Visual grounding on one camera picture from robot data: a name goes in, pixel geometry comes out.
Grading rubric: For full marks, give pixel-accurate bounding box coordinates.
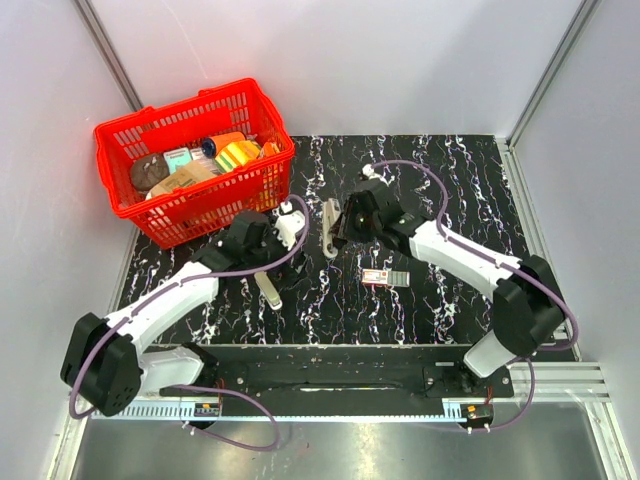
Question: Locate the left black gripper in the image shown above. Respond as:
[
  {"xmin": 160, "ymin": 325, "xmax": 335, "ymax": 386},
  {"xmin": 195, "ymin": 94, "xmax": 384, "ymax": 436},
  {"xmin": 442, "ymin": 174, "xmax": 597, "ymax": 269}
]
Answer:
[{"xmin": 245, "ymin": 217, "xmax": 310, "ymax": 289}]

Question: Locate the stapler base with black magazine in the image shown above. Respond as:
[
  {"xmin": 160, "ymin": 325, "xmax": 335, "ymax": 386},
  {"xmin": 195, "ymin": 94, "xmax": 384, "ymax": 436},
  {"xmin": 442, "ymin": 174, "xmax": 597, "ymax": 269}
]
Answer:
[{"xmin": 322, "ymin": 198, "xmax": 341, "ymax": 259}]

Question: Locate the beige stapler top cover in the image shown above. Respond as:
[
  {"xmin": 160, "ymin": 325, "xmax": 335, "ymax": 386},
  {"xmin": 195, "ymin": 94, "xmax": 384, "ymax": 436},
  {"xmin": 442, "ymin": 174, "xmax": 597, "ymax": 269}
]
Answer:
[{"xmin": 254, "ymin": 271, "xmax": 283, "ymax": 311}]

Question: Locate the red white staple box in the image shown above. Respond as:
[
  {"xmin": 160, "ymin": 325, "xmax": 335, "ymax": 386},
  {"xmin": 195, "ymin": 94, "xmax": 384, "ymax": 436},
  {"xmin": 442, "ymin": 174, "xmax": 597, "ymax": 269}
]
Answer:
[{"xmin": 362, "ymin": 269, "xmax": 410, "ymax": 288}]

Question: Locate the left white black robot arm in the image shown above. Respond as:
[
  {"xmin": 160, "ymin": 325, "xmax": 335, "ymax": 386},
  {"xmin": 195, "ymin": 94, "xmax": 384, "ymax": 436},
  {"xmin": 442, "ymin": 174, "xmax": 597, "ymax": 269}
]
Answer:
[{"xmin": 60, "ymin": 210, "xmax": 308, "ymax": 417}]

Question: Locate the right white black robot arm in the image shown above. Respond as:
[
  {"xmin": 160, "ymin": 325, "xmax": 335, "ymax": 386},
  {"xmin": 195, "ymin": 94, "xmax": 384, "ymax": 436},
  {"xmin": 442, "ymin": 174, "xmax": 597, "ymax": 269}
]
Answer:
[{"xmin": 328, "ymin": 179, "xmax": 567, "ymax": 396}]

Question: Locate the orange snack packet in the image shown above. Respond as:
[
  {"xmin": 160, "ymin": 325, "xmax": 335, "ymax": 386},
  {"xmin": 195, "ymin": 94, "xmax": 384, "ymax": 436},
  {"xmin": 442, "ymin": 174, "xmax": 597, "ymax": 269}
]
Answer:
[{"xmin": 259, "ymin": 141, "xmax": 280, "ymax": 159}]

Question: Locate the red plastic shopping basket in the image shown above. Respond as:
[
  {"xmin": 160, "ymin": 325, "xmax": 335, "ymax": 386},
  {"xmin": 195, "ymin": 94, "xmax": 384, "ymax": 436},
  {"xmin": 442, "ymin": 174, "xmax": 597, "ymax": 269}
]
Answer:
[{"xmin": 94, "ymin": 78, "xmax": 295, "ymax": 249}]

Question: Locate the yellow green sponge pack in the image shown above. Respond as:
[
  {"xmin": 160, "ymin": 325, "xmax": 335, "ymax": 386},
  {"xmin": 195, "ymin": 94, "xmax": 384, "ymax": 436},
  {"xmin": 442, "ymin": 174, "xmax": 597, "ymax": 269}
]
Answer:
[{"xmin": 215, "ymin": 140, "xmax": 261, "ymax": 173}]

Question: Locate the brown paper package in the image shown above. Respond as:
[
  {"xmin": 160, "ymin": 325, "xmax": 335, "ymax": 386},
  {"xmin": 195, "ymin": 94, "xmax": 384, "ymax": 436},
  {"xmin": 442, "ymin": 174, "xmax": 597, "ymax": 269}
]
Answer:
[{"xmin": 146, "ymin": 161, "xmax": 216, "ymax": 199}]

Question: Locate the orange can with blue lid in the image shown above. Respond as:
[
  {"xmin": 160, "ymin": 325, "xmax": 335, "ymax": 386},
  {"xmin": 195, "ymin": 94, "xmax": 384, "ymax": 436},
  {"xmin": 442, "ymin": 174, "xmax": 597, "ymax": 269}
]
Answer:
[{"xmin": 200, "ymin": 131, "xmax": 246, "ymax": 158}]

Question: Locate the pink white small box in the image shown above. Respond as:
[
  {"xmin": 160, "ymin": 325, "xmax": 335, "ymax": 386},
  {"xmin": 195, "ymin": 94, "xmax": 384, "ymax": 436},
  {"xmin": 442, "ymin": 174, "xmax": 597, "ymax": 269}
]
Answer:
[{"xmin": 190, "ymin": 147, "xmax": 220, "ymax": 175}]

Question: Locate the teal white small box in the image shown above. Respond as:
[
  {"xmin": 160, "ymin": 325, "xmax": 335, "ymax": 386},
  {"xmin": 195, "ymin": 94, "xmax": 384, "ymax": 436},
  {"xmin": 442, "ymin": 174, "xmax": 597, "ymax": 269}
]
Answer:
[{"xmin": 163, "ymin": 147, "xmax": 192, "ymax": 174}]

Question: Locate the brown round cookie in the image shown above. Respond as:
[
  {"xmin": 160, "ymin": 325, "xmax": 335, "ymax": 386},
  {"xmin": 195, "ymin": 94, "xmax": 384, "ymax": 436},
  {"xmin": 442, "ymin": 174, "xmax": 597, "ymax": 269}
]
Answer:
[{"xmin": 129, "ymin": 154, "xmax": 170, "ymax": 194}]

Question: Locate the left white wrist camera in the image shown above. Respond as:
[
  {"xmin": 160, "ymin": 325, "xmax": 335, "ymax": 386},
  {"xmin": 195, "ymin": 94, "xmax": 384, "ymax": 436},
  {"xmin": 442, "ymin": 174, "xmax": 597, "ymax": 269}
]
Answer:
[{"xmin": 274, "ymin": 201, "xmax": 306, "ymax": 250}]

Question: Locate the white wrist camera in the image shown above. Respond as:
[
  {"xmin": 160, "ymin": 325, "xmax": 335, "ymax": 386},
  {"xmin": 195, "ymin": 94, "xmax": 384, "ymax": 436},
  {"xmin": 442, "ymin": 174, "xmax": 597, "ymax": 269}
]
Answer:
[
  {"xmin": 360, "ymin": 164, "xmax": 390, "ymax": 186},
  {"xmin": 274, "ymin": 201, "xmax": 306, "ymax": 250}
]

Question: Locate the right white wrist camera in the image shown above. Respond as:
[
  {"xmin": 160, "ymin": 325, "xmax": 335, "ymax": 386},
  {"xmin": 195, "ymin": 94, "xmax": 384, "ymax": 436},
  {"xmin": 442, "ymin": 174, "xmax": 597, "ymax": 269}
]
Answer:
[{"xmin": 360, "ymin": 164, "xmax": 390, "ymax": 186}]

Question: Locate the aluminium frame rail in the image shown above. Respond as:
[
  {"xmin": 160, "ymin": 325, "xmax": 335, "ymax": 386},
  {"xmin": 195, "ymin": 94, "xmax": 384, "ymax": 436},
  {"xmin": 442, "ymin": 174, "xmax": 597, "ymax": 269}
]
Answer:
[{"xmin": 509, "ymin": 362, "xmax": 612, "ymax": 404}]

